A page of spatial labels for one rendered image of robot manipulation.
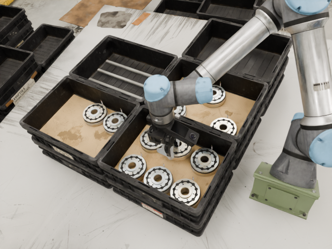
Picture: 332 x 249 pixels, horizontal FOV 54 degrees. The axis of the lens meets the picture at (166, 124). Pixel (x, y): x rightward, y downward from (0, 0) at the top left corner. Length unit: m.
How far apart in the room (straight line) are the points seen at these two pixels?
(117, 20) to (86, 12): 1.56
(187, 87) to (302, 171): 0.47
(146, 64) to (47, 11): 2.46
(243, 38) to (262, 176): 0.45
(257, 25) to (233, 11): 1.61
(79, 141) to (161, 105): 0.53
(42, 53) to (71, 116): 1.26
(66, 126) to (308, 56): 0.96
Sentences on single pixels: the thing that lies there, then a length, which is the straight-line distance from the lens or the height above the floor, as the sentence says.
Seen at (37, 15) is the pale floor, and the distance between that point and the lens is 3.90.
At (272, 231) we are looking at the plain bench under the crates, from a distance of 1.26.
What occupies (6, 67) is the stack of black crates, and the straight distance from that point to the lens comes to 2.49.
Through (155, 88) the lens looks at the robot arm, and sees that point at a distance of 0.90.
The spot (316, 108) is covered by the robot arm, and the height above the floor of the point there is 1.14.
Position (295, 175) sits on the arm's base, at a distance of 1.14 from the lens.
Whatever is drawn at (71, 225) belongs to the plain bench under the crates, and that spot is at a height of 0.70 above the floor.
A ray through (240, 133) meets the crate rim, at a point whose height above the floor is 0.93.
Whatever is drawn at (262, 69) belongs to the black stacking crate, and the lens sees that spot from 1.53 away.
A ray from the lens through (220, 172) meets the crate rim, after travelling 1.08.
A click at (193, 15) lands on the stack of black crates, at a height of 0.27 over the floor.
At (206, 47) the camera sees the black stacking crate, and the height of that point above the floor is 0.83.
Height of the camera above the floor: 1.87
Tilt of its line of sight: 52 degrees down
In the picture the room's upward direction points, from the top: 11 degrees counter-clockwise
